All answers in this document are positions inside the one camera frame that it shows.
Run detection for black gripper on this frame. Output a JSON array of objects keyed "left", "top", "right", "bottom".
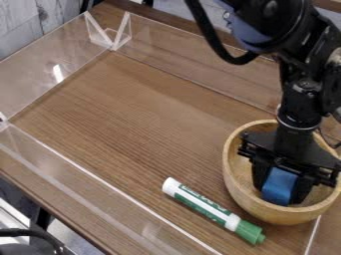
[{"left": 238, "top": 127, "right": 341, "bottom": 204}]

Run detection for blue rectangular block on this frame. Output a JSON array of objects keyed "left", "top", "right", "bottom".
[{"left": 260, "top": 167, "right": 296, "bottom": 206}]

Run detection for green white marker pen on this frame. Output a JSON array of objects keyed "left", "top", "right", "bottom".
[{"left": 161, "top": 177, "right": 264, "bottom": 245}]

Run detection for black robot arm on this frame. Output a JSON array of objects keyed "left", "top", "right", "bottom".
[{"left": 219, "top": 0, "right": 341, "bottom": 206}]

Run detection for brown wooden bowl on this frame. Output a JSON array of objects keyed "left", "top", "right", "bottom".
[{"left": 222, "top": 120, "right": 341, "bottom": 226}]

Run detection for clear acrylic tray walls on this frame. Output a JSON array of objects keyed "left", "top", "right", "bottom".
[{"left": 0, "top": 10, "right": 312, "bottom": 255}]

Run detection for black device with screw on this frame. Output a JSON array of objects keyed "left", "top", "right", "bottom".
[{"left": 0, "top": 228, "right": 65, "bottom": 255}]

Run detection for black cable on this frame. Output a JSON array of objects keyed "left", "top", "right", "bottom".
[{"left": 183, "top": 0, "right": 263, "bottom": 66}]

